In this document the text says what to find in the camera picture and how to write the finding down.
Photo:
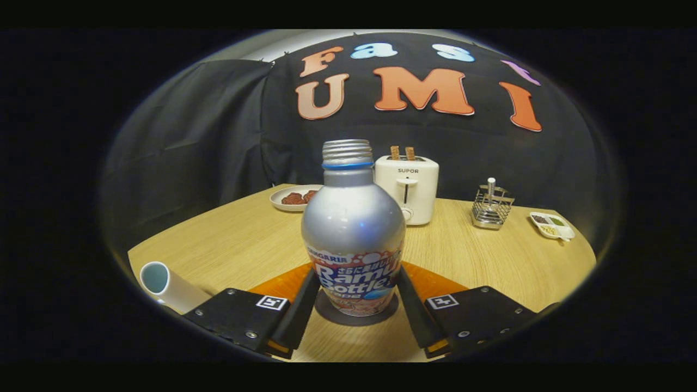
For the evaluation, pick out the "silver juice bottle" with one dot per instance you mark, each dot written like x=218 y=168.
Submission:
x=353 y=223

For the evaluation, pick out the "white round plate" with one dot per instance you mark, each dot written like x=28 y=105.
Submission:
x=277 y=204

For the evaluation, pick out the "black backdrop cloth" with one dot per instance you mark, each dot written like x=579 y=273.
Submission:
x=207 y=120

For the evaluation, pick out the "white utensil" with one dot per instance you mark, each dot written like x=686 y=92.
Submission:
x=491 y=185

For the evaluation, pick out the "wooden table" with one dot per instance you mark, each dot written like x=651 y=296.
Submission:
x=245 y=239

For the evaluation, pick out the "dark round coaster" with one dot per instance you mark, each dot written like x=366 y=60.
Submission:
x=326 y=318

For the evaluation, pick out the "white cup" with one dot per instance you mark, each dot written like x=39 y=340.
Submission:
x=174 y=291

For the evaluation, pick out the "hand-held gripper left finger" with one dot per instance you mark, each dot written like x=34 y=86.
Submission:
x=299 y=321

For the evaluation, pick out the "brown toast slice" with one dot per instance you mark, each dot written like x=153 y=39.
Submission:
x=395 y=152
x=410 y=153

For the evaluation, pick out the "white toaster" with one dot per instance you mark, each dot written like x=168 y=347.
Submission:
x=419 y=190

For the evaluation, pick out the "brown food pieces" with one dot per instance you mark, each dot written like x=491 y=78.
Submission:
x=294 y=198

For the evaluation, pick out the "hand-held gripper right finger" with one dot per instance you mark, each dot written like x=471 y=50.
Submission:
x=416 y=321

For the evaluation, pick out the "white divided condiment dish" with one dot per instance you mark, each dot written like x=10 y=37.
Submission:
x=551 y=226

